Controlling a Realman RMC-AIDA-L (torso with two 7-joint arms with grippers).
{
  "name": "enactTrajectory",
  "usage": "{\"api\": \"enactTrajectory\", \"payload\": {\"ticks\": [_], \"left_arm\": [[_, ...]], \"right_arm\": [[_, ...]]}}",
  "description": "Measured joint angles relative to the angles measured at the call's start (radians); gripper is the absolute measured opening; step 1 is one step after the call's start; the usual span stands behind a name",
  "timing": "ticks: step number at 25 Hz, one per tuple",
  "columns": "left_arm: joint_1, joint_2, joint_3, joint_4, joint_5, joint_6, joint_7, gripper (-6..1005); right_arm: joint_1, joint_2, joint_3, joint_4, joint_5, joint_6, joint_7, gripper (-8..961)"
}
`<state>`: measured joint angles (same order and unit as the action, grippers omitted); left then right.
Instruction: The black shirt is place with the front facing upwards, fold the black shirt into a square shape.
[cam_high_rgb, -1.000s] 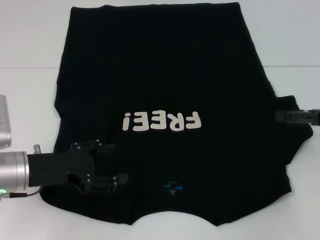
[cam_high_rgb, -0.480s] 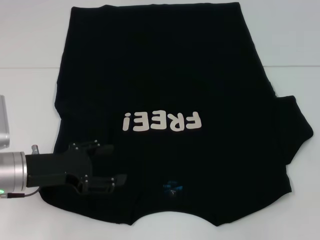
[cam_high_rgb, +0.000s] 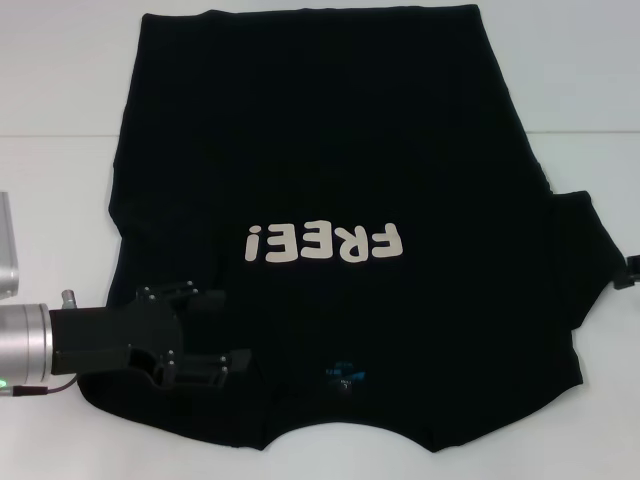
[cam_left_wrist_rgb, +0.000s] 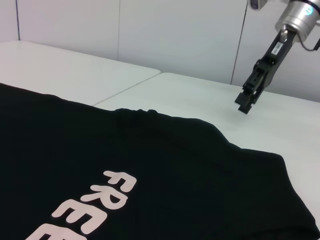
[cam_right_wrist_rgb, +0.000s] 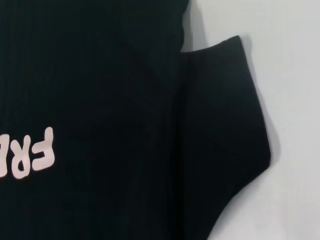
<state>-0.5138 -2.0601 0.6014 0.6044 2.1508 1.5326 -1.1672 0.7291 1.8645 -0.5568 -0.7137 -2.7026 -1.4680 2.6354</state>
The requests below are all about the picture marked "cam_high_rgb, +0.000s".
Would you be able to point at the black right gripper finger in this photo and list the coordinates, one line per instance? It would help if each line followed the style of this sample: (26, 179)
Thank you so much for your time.
(634, 267)

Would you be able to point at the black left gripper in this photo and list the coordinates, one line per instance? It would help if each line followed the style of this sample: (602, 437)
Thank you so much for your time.
(100, 335)

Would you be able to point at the black T-shirt with FREE print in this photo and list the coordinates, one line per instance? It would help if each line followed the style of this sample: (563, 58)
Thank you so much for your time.
(320, 150)

